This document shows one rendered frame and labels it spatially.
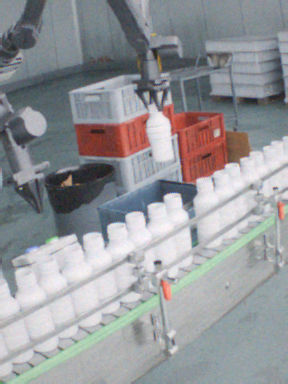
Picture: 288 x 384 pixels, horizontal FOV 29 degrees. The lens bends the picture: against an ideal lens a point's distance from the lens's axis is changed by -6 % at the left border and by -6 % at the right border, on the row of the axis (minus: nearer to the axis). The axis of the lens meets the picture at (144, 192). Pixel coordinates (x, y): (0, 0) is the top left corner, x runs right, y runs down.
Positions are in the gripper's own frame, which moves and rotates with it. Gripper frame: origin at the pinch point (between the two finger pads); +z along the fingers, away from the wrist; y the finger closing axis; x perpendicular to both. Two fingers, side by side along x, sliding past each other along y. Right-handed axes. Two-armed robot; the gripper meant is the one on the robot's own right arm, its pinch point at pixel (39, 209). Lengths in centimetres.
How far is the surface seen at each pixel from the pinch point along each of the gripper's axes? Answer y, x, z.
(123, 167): 171, 165, 1
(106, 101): 170, 156, -41
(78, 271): -9.0, -18.7, 12.9
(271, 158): 62, -18, 12
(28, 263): -10.0, -3.2, 9.2
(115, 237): 2.5, -18.4, 10.4
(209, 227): 31.3, -15.6, 19.2
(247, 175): 50, -18, 12
